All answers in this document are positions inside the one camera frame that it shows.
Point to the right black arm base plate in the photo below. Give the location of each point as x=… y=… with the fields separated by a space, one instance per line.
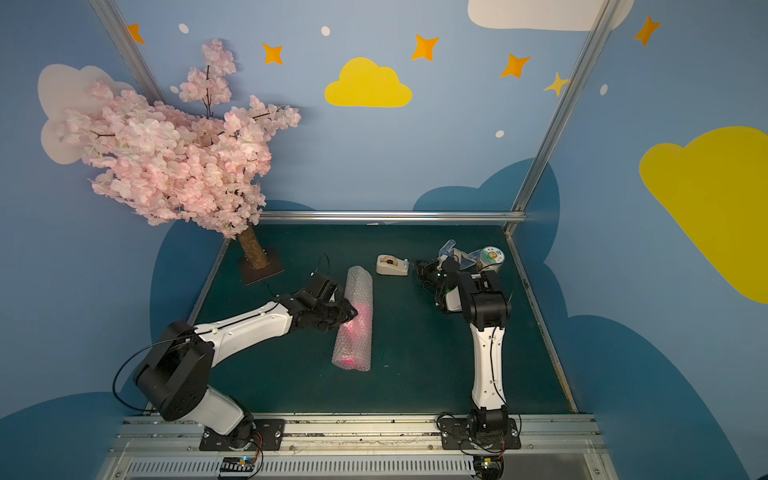
x=461 y=433

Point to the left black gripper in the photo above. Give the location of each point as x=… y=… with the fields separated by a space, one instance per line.
x=330 y=305

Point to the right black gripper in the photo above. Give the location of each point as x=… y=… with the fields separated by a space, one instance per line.
x=435 y=276

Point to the pink cherry blossom tree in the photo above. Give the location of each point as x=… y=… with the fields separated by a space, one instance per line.
x=167 y=164

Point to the controller circuit board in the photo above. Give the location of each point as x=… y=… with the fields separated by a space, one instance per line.
x=238 y=467
x=488 y=468

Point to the pink plastic wine glass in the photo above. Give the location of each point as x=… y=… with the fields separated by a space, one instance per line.
x=353 y=346

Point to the aluminium front rail frame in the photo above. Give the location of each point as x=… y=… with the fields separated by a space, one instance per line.
x=360 y=446

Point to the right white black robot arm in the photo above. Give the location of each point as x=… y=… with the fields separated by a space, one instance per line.
x=481 y=300

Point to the left aluminium frame post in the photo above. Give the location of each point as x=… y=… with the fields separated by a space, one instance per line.
x=112 y=20

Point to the right controller circuit board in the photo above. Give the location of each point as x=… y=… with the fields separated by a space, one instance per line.
x=488 y=468

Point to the rear aluminium frame bar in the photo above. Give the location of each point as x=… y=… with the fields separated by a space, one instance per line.
x=387 y=217

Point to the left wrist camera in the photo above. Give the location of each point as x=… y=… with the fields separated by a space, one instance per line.
x=321 y=287

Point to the clear bubble wrap sheet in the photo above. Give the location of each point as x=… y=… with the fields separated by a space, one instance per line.
x=359 y=290

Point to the beige tape dispenser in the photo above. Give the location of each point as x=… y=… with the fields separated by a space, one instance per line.
x=388 y=265

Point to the left controller circuit board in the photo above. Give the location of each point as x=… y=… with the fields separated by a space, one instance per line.
x=238 y=467

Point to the right aluminium frame post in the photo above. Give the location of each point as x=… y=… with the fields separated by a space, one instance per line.
x=583 y=68

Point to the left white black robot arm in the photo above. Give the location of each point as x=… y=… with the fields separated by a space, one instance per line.
x=175 y=374

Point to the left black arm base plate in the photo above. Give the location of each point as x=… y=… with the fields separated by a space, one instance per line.
x=249 y=435

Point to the aluminium frame post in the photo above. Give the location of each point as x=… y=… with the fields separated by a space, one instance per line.
x=112 y=20
x=583 y=68

